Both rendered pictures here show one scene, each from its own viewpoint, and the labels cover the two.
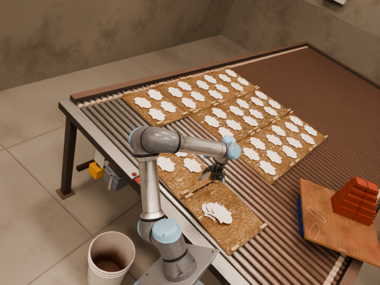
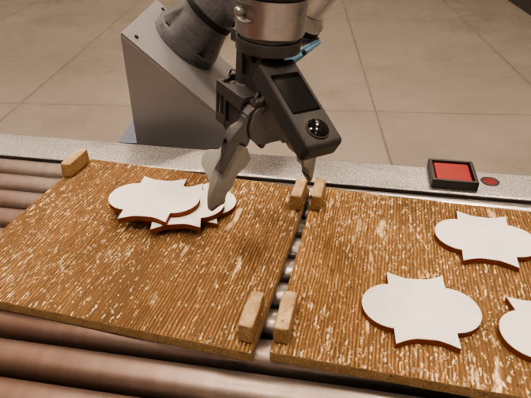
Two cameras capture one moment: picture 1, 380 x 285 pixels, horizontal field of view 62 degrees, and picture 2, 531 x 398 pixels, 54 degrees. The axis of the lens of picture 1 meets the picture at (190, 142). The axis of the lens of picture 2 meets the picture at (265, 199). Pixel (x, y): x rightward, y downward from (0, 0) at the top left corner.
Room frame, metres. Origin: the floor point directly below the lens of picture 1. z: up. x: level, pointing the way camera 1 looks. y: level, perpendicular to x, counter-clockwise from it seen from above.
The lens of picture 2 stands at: (1.89, -0.39, 1.38)
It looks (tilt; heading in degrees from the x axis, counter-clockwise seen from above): 33 degrees down; 160
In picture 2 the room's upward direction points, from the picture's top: straight up
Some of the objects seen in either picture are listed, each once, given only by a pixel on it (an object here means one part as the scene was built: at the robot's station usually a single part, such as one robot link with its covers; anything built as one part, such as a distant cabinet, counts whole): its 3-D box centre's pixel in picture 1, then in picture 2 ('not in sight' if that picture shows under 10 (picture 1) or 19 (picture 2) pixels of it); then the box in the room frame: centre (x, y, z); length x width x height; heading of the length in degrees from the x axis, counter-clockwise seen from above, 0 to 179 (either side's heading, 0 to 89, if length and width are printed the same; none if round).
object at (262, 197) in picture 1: (223, 164); not in sight; (1.73, -0.28, 0.90); 1.95 x 0.05 x 0.05; 61
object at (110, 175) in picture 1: (116, 176); not in sight; (1.36, 0.36, 0.77); 0.14 x 0.11 x 0.18; 61
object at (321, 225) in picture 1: (338, 219); not in sight; (1.50, -1.05, 1.03); 0.50 x 0.50 x 0.02; 2
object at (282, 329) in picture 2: not in sight; (285, 317); (1.51, -0.23, 0.95); 0.06 x 0.02 x 0.03; 148
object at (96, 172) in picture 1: (98, 162); not in sight; (1.44, 0.52, 0.74); 0.09 x 0.08 x 0.24; 61
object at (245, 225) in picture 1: (224, 213); (147, 235); (1.27, -0.35, 0.93); 0.41 x 0.35 x 0.02; 56
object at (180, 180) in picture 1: (178, 166); (453, 279); (1.50, 0.01, 0.93); 0.41 x 0.35 x 0.02; 58
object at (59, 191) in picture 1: (68, 158); not in sight; (1.64, 0.83, 0.43); 0.12 x 0.12 x 0.85; 61
